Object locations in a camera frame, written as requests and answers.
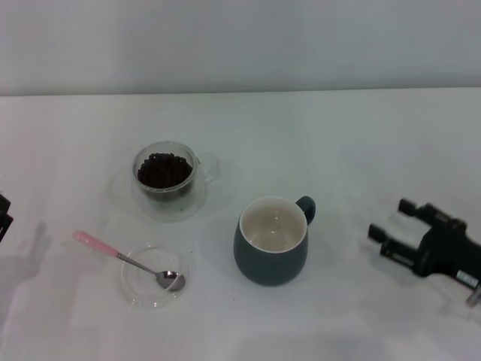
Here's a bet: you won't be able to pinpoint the pink handled metal spoon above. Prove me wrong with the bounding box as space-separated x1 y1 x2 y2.
72 230 186 293

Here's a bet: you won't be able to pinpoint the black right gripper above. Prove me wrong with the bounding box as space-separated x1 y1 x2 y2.
368 197 481 287

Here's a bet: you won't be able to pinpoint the dark green ceramic mug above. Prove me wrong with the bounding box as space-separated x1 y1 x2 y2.
233 195 317 288

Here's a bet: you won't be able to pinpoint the clear glass saucer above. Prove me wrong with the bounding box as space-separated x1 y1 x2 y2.
129 176 210 224

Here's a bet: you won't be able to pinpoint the small clear glass dish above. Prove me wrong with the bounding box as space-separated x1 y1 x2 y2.
119 243 195 311

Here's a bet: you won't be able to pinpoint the clear glass cup with handle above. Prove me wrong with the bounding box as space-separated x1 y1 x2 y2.
130 141 221 206

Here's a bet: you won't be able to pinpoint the dark coffee beans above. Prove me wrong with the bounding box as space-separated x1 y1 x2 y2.
136 151 194 190

